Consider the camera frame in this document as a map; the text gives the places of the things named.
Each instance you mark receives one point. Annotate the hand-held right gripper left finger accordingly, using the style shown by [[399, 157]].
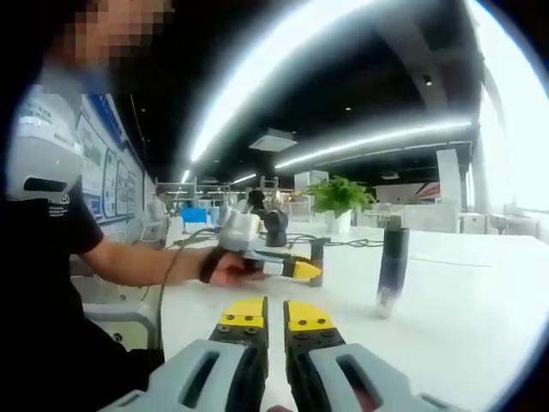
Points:
[[206, 373]]

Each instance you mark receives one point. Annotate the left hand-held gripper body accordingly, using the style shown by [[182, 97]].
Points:
[[240, 229]]

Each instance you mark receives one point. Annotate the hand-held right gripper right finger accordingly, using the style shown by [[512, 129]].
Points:
[[343, 377]]

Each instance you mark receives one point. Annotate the small grey cylinder bottle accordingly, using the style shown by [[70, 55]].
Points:
[[318, 249]]

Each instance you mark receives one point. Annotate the tall dark cosmetic bottle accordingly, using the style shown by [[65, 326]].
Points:
[[391, 287]]

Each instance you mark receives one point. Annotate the person's left hand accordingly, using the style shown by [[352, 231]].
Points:
[[233, 270]]

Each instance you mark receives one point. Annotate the person's right hand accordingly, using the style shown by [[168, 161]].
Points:
[[281, 408]]

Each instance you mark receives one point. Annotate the blue storage box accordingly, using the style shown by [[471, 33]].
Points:
[[195, 217]]

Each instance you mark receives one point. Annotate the green potted plant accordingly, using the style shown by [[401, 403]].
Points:
[[339, 223]]

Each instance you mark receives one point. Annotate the ceiling air conditioner vent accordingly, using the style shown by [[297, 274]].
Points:
[[273, 141]]

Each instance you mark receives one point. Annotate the white chair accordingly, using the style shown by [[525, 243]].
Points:
[[120, 315]]

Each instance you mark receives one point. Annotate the long ceiling light strip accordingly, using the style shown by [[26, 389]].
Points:
[[279, 73], [373, 141]]

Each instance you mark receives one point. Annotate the person in black shirt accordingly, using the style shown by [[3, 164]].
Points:
[[43, 300]]

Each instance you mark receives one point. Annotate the white chest device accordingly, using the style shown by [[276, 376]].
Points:
[[43, 150]]

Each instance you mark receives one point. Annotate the blue wall poster board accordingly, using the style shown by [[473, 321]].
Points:
[[107, 171]]

